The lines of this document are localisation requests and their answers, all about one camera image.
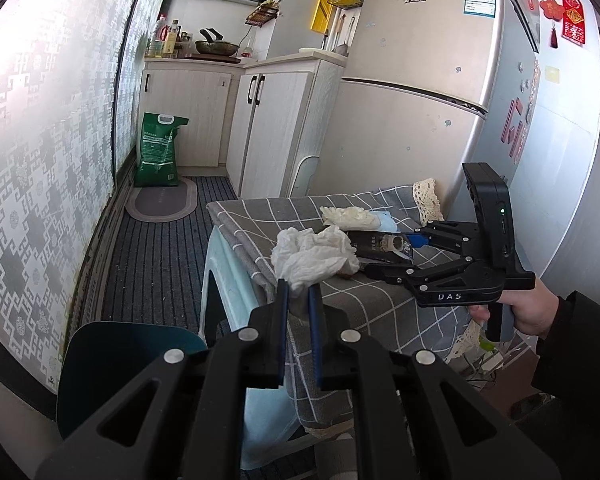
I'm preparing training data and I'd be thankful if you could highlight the dark snack wrapper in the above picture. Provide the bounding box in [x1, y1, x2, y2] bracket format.
[347, 231, 413, 264]

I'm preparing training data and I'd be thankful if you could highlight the white tissue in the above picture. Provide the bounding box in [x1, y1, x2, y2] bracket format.
[271, 226, 360, 296]

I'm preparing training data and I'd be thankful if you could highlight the white kitchen cabinet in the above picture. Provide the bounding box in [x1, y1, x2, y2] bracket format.
[140, 48, 347, 198]

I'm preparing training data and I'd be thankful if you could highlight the person's right hand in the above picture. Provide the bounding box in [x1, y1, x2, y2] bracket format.
[498, 278, 559, 339]

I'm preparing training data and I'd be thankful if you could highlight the blue wet wipes pack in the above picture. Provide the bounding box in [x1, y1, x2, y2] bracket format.
[372, 210, 400, 233]

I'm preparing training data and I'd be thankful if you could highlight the grey checked tablecloth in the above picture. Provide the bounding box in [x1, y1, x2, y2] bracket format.
[207, 184, 477, 431]

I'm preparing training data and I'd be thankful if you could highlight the cream lace cloth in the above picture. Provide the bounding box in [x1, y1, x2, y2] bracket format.
[412, 178, 444, 226]

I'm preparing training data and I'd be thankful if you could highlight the crumpled cream tissue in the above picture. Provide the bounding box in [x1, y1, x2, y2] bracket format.
[320, 206, 381, 232]

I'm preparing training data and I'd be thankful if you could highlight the light blue plastic stool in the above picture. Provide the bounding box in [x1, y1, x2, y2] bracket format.
[199, 229, 300, 470]

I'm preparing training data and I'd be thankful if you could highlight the striped dark floor rug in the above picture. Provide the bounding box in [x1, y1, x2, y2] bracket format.
[100, 177, 236, 333]

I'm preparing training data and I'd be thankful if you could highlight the oval grey floor mat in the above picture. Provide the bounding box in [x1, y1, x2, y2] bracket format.
[125, 179, 198, 223]

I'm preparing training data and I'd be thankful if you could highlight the black right sleeve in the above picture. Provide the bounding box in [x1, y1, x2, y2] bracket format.
[518, 292, 600, 479]

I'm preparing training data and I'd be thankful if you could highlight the silver refrigerator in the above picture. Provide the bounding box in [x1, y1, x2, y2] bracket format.
[309, 0, 539, 221]

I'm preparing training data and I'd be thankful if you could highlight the green bag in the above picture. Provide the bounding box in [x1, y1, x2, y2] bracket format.
[134, 113, 189, 188]

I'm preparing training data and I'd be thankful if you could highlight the yellow hanging board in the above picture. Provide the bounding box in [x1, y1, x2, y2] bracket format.
[310, 0, 332, 36]

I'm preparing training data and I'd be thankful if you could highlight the dark wok pan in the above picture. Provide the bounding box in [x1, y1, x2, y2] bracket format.
[195, 27, 239, 58]

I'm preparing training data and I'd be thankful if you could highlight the red wall ornament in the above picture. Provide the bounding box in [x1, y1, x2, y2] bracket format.
[562, 0, 585, 47]

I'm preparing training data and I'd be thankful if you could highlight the wall spice rack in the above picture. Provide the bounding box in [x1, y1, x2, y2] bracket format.
[245, 0, 279, 27]

